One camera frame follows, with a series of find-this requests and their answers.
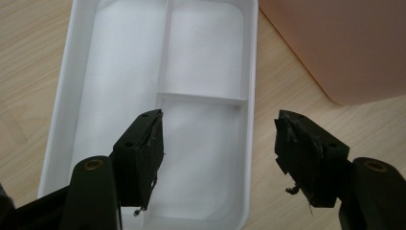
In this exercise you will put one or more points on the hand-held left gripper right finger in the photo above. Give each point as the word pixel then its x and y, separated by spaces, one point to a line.
pixel 306 153

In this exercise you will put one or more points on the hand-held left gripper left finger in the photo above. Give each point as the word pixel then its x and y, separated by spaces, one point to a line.
pixel 140 159

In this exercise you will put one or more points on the white divided tray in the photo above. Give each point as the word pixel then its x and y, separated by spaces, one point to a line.
pixel 127 64

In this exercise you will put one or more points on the pink storage box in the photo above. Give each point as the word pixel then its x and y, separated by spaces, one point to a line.
pixel 344 48

